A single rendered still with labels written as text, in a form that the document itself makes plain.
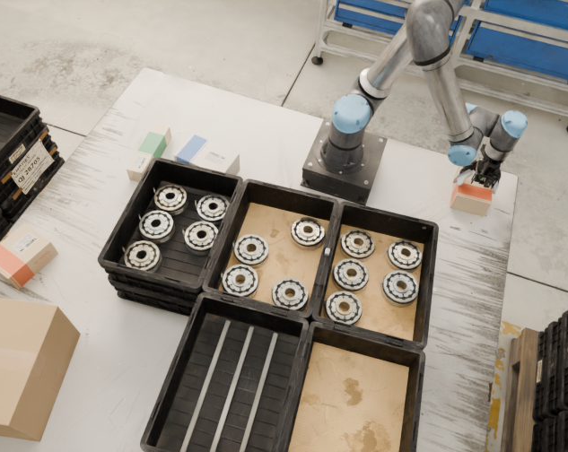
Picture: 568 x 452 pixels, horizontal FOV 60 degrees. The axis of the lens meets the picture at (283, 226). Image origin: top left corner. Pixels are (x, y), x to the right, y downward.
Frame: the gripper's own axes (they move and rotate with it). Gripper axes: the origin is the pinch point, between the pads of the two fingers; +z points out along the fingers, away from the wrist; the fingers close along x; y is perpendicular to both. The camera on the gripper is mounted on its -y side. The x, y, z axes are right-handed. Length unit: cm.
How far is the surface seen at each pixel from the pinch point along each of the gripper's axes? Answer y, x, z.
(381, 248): 41, -28, -8
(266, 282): 63, -58, -7
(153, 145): 20, -115, 0
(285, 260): 54, -55, -7
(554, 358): 34, 51, 46
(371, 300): 59, -27, -8
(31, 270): 77, -130, 3
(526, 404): 49, 47, 61
